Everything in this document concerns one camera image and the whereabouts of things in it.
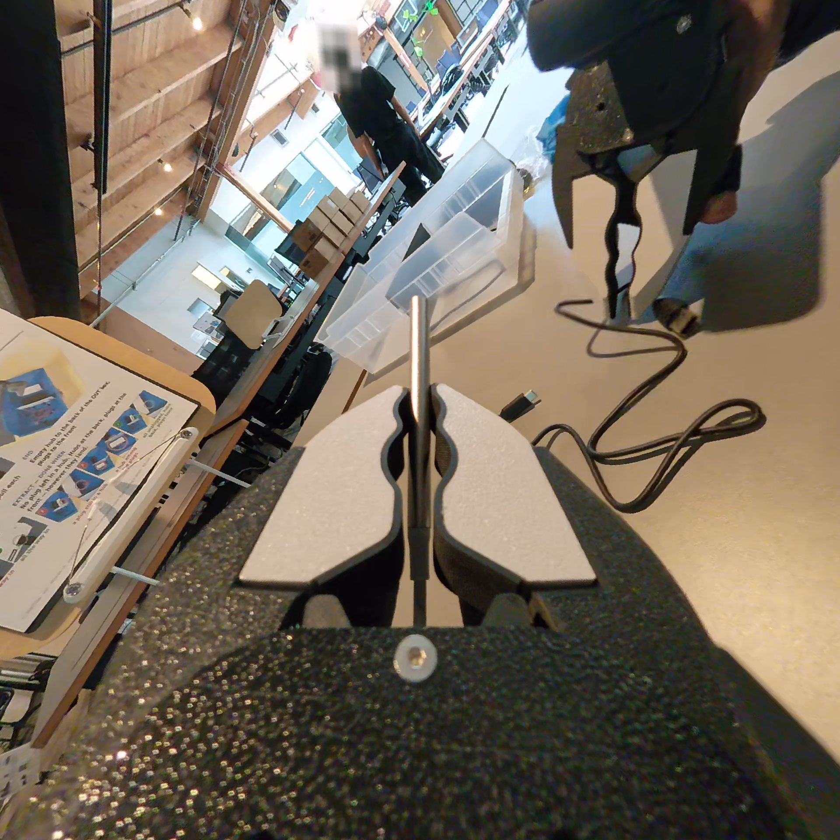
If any hanging green plant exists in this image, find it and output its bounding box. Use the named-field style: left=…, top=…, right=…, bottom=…
left=403, top=0, right=441, bottom=50

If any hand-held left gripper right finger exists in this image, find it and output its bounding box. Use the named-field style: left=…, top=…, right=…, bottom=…
left=433, top=384, right=598, bottom=630

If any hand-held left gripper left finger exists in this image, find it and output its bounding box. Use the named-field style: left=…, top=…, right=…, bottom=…
left=238, top=386, right=404, bottom=630

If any black-plug usb cable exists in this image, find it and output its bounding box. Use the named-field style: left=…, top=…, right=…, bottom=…
left=500, top=297, right=767, bottom=514

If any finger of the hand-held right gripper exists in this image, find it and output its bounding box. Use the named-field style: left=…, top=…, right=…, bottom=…
left=602, top=167, right=644, bottom=322
left=622, top=148, right=700, bottom=324

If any blue crumpled glove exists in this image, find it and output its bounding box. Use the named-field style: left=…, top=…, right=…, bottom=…
left=537, top=98, right=570, bottom=153

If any clear plastic bin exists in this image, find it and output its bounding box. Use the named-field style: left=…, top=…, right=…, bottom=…
left=314, top=138, right=537, bottom=375

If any white document stand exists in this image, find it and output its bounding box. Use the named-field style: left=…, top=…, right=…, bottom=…
left=62, top=427, right=253, bottom=606

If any stack of cardboard boxes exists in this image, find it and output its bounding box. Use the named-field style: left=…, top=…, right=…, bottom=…
left=290, top=187, right=370, bottom=278

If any rounded beige board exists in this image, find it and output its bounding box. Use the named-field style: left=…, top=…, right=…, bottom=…
left=223, top=280, right=284, bottom=353

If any instruction sheet on stand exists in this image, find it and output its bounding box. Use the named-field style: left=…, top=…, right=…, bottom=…
left=0, top=308, right=217, bottom=643

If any white usb hub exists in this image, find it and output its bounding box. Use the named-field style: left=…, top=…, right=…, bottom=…
left=408, top=295, right=432, bottom=531

